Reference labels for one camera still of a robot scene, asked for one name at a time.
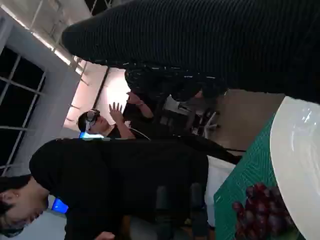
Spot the person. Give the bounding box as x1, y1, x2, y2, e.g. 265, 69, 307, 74
77, 92, 156, 140
0, 138, 241, 240

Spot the red toy grape bunch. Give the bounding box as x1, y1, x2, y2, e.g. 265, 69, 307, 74
232, 182, 298, 240

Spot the long ceiling light strip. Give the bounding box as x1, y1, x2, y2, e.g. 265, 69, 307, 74
0, 6, 73, 67

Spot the metal chair with casters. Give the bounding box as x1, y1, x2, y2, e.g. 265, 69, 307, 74
191, 109, 221, 138

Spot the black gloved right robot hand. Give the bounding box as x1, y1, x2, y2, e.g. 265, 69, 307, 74
61, 0, 320, 105

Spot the white plate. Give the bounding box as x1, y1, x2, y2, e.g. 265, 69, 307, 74
269, 96, 320, 240

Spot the dark window with white bars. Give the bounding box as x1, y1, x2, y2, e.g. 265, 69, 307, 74
0, 46, 47, 177

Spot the white headset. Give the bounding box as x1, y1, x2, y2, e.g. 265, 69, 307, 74
84, 108, 101, 131

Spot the green cutting mat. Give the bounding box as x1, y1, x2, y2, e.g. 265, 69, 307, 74
213, 112, 303, 240

